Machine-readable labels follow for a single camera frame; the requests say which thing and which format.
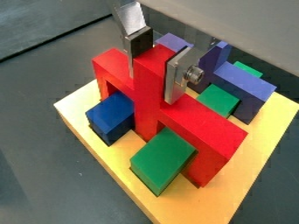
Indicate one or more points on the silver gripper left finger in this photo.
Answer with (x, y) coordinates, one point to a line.
(136, 33)

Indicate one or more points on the green bar block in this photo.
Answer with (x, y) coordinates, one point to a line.
(163, 158)

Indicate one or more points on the blue bar block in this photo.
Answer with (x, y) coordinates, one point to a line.
(112, 117)

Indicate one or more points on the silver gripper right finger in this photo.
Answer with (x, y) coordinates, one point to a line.
(181, 66)

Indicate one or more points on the red cross-shaped block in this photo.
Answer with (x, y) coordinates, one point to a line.
(139, 78)

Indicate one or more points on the purple cross-shaped block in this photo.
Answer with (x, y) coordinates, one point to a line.
(231, 80)

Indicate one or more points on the yellow base board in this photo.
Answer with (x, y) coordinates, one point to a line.
(184, 204)

